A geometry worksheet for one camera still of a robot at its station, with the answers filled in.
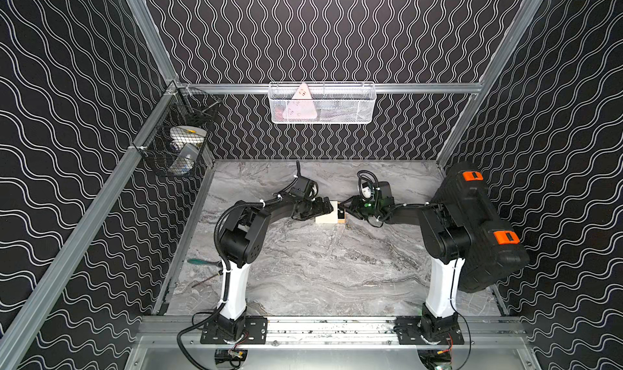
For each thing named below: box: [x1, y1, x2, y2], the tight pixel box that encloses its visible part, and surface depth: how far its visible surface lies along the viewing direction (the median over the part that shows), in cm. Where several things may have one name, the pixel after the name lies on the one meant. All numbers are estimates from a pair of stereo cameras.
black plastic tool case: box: [431, 161, 530, 294], surface depth 73 cm
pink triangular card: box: [282, 82, 318, 120], surface depth 92 cm
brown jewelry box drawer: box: [336, 208, 347, 224], surface depth 100 cm
